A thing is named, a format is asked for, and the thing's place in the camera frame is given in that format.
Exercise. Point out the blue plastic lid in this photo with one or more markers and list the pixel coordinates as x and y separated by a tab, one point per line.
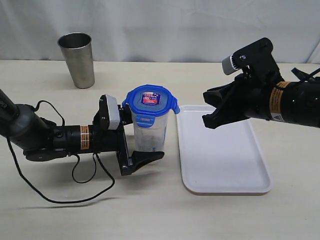
149	102

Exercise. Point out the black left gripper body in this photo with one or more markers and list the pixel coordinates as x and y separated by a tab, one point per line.
104	140

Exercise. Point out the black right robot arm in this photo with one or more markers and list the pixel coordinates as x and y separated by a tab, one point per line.
300	104

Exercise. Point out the clear plastic tall container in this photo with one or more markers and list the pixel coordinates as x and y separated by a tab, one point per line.
149	132

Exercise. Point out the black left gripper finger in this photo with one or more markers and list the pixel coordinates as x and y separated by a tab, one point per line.
125	114
140	159

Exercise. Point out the white backdrop curtain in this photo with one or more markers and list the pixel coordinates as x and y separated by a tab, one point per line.
161	30

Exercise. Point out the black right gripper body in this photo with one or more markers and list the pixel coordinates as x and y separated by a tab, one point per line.
260	86

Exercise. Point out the white rectangular tray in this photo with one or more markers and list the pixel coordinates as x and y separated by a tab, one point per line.
221	161

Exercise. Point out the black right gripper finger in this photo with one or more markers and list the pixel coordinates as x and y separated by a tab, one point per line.
214	96
223	116

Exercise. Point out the stainless steel cup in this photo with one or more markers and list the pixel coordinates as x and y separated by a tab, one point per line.
76	48

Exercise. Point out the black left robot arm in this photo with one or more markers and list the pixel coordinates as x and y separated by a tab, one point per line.
43	140

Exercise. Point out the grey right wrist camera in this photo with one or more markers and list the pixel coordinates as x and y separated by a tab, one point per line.
228	65

